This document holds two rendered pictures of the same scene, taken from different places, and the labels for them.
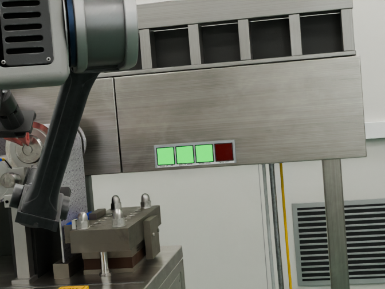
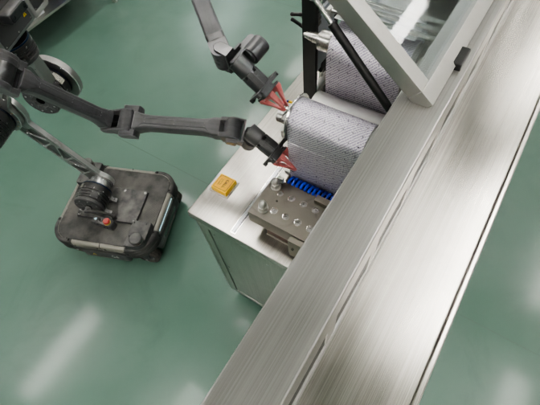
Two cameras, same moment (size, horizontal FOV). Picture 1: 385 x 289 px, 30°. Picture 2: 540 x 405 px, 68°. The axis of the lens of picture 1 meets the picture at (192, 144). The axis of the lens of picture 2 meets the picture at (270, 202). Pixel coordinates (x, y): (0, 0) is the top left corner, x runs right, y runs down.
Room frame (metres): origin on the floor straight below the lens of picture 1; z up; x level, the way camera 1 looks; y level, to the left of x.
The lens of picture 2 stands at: (2.26, -0.35, 2.16)
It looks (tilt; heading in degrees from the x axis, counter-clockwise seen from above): 59 degrees down; 121
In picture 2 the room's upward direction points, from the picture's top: 9 degrees counter-clockwise
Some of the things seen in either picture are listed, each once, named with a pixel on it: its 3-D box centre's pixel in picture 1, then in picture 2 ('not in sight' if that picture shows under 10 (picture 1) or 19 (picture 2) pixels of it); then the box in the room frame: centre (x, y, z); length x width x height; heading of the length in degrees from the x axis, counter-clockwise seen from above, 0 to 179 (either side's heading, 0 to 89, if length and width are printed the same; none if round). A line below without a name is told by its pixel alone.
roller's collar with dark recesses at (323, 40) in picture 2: not in sight; (329, 42); (1.95, 0.68, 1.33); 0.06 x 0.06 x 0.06; 80
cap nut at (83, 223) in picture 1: (82, 219); (276, 182); (1.90, 0.31, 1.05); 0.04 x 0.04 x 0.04
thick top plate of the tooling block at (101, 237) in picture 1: (119, 227); (312, 223); (2.06, 0.23, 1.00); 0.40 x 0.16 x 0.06; 170
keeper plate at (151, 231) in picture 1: (152, 236); (302, 252); (2.06, 0.14, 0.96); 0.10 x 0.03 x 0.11; 170
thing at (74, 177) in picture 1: (72, 193); (321, 173); (2.04, 0.35, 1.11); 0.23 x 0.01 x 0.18; 170
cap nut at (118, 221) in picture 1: (118, 217); (262, 205); (1.89, 0.21, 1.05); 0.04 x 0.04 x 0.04
